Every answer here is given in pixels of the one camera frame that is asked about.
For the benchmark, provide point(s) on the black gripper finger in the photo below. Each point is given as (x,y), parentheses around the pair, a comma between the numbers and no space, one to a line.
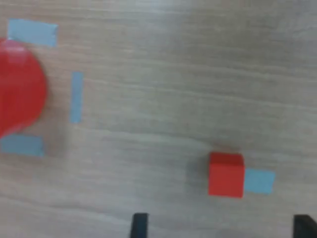
(304,228)
(140,226)

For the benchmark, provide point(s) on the red cube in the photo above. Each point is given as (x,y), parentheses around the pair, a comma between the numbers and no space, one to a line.
(226,176)

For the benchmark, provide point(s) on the small grey-blue tape piece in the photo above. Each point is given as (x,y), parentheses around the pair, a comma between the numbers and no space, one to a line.
(32,32)
(22,146)
(260,181)

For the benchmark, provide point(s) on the thin grey-blue tape strip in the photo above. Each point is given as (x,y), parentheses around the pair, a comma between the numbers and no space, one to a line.
(76,96)

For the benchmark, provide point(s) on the red plastic cup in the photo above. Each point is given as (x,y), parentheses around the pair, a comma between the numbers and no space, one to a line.
(19,89)

